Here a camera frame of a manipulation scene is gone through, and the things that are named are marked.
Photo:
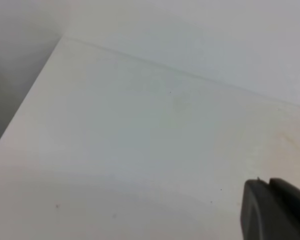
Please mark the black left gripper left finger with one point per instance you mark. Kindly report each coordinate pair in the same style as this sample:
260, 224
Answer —
264, 216

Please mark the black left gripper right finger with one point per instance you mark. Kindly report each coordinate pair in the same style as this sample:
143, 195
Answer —
289, 194

